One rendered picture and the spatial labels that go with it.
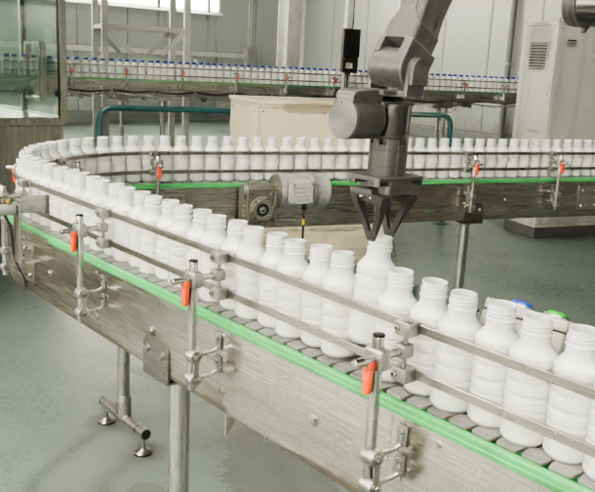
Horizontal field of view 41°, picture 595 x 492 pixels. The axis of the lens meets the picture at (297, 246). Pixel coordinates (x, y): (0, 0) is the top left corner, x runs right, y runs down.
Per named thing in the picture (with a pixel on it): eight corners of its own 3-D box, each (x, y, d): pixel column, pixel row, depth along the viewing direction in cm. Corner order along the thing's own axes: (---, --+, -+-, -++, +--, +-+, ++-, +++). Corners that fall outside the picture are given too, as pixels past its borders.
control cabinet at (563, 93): (567, 224, 779) (593, 23, 735) (604, 235, 734) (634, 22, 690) (498, 226, 748) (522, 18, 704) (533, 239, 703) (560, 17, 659)
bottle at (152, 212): (148, 276, 165) (148, 199, 161) (134, 270, 170) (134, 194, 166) (172, 272, 169) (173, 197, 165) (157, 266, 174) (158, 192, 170)
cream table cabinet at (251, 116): (351, 243, 651) (360, 99, 624) (387, 262, 596) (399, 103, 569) (223, 249, 609) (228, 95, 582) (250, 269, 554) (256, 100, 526)
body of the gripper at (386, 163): (344, 184, 117) (349, 134, 115) (391, 182, 123) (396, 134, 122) (376, 191, 112) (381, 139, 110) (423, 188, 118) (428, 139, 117)
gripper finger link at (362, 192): (344, 237, 119) (349, 175, 117) (376, 233, 124) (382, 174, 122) (376, 246, 114) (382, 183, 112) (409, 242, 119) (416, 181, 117)
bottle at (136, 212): (125, 267, 171) (125, 192, 168) (132, 261, 177) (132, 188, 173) (151, 269, 171) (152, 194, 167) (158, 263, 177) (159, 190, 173)
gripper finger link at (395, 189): (349, 236, 120) (355, 175, 118) (382, 232, 124) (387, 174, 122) (382, 246, 115) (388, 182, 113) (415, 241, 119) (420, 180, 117)
